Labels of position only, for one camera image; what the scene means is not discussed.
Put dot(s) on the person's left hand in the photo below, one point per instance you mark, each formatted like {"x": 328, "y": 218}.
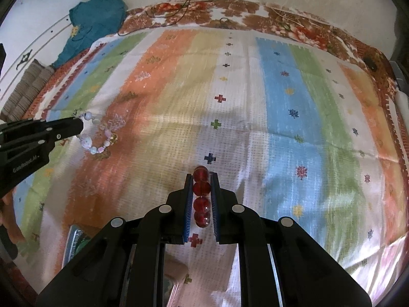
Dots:
{"x": 11, "y": 220}

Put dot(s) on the rectangular metal tin box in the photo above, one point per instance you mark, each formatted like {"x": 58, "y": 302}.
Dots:
{"x": 175, "y": 271}

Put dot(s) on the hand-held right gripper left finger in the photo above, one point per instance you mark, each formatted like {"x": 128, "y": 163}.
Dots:
{"x": 150, "y": 230}

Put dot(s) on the white pillow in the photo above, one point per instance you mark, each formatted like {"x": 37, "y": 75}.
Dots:
{"x": 403, "y": 107}

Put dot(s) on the small dark object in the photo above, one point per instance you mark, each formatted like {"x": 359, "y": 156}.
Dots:
{"x": 370, "y": 63}

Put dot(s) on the striped pastel cloth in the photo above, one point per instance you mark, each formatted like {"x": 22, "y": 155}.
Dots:
{"x": 271, "y": 134}

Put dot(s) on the grey box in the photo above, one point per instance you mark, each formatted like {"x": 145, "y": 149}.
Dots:
{"x": 400, "y": 75}

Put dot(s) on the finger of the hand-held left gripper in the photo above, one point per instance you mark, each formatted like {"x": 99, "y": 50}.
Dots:
{"x": 68, "y": 127}

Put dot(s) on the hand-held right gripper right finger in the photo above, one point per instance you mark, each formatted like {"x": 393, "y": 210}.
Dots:
{"x": 252, "y": 230}

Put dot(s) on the teal garment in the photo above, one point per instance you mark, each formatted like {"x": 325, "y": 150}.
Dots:
{"x": 92, "y": 22}

